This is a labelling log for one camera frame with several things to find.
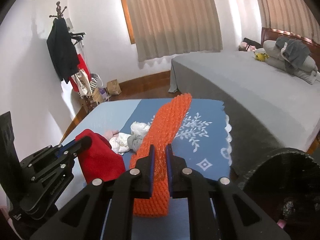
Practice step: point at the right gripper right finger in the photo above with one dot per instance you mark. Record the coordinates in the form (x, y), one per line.
(218, 209)

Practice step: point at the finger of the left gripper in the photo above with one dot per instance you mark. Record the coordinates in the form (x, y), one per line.
(75, 146)

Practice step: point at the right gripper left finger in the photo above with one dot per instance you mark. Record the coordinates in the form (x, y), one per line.
(103, 210)

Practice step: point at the red cloth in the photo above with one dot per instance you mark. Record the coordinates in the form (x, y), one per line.
(99, 160)

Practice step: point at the pink sock roll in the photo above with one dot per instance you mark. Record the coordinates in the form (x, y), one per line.
(109, 134)

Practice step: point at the white tissue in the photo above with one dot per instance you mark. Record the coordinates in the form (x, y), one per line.
(119, 143)

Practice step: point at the grey sock bundle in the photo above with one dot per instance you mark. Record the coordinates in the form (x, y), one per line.
(134, 142)

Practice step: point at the orange foam net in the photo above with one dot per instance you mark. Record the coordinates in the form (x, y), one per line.
(163, 129)

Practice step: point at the black lined trash bin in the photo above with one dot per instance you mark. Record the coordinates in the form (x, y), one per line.
(285, 184)

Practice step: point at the wooden coat rack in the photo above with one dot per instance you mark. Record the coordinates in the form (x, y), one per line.
(77, 39)

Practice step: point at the canvas tote bag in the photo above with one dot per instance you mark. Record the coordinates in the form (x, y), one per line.
(82, 83)

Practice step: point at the brown paper bag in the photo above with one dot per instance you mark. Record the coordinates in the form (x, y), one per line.
(113, 87)

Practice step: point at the striped bag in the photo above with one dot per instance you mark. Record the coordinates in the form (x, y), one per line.
(95, 82)

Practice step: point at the red hanging bag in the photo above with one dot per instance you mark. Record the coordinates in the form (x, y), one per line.
(82, 65)

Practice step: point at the black hanging coat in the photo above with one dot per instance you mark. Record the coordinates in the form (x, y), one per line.
(62, 51)

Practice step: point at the bed with grey sheet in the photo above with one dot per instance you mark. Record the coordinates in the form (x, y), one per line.
(267, 108)

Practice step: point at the left beige curtain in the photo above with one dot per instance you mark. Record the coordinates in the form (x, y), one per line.
(168, 27)

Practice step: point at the beige curtain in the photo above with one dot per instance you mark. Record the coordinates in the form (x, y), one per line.
(168, 27)
(289, 15)

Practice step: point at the yellow plush toy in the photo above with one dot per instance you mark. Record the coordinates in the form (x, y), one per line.
(262, 57)

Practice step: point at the folded grey blankets pile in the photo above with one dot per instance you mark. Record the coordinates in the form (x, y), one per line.
(293, 57)

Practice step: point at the pink items by bed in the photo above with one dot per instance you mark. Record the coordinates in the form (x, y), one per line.
(249, 45)

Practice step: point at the wooden headboard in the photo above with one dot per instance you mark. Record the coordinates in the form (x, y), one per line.
(273, 34)

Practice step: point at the right beige curtain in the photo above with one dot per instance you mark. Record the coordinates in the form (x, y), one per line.
(289, 15)

